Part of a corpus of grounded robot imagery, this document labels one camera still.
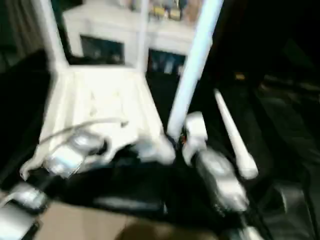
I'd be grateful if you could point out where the white plastic table leg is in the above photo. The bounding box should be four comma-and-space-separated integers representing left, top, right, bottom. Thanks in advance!
32, 0, 71, 76
135, 0, 151, 74
166, 0, 224, 142
213, 88, 259, 180

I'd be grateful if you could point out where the white plastic table top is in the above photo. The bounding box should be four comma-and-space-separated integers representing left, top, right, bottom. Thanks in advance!
20, 65, 177, 181

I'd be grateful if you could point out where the white glass-door cabinet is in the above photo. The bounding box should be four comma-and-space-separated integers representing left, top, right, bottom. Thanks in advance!
62, 0, 202, 72

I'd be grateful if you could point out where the black work mat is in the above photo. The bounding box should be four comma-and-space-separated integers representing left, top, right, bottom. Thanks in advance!
0, 47, 320, 236

